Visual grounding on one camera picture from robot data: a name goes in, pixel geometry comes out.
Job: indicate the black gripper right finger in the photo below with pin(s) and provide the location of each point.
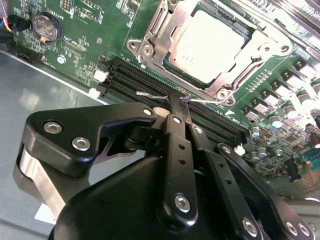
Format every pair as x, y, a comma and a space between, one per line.
228, 193

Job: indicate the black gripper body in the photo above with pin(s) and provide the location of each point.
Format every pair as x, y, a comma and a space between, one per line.
112, 212

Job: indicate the metal socket cover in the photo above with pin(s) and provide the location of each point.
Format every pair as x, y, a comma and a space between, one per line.
163, 45

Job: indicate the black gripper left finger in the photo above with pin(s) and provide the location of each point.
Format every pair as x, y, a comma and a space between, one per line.
112, 117

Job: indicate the silver CPU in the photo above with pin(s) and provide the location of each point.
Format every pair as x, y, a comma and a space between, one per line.
212, 45

